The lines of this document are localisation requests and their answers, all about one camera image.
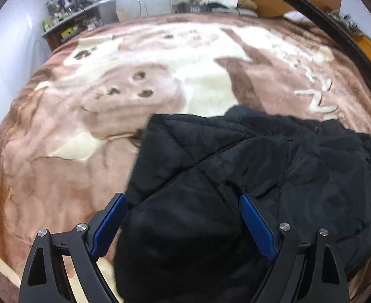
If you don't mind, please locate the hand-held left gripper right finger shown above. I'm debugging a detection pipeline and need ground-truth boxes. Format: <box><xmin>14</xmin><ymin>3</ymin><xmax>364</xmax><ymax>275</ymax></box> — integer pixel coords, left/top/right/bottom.
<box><xmin>239</xmin><ymin>194</ymin><xmax>352</xmax><ymax>303</ymax></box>

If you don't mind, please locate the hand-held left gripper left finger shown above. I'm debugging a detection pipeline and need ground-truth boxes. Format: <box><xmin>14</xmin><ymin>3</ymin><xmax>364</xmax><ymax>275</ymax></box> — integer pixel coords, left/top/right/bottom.
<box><xmin>18</xmin><ymin>192</ymin><xmax>129</xmax><ymax>303</ymax></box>

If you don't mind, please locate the grey side table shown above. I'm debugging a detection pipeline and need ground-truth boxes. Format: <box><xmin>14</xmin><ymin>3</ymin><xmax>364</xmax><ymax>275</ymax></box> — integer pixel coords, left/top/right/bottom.
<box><xmin>42</xmin><ymin>0</ymin><xmax>120</xmax><ymax>51</ymax></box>

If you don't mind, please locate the black puffer jacket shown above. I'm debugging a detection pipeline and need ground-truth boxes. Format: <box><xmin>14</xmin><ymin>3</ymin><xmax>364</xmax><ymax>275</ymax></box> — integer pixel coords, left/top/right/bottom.
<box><xmin>113</xmin><ymin>106</ymin><xmax>371</xmax><ymax>303</ymax></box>

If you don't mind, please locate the wire basket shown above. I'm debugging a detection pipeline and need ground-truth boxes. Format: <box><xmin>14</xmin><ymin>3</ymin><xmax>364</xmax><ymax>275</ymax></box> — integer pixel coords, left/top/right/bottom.
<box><xmin>326</xmin><ymin>8</ymin><xmax>364</xmax><ymax>40</ymax></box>

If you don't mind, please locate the white pillow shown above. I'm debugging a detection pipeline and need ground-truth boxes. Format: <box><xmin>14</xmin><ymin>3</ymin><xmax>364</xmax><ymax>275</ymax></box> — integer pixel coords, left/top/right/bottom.
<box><xmin>285</xmin><ymin>10</ymin><xmax>306</xmax><ymax>21</ymax></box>

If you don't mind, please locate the group of bottles and jars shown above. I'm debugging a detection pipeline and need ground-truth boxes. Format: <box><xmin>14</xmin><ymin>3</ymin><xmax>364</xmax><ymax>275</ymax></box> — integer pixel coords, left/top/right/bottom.
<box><xmin>42</xmin><ymin>0</ymin><xmax>88</xmax><ymax>34</ymax></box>

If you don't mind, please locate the brown bear printed blanket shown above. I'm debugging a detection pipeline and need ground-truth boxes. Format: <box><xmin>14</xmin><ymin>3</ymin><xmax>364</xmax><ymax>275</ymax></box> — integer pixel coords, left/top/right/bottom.
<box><xmin>0</xmin><ymin>13</ymin><xmax>371</xmax><ymax>303</ymax></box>

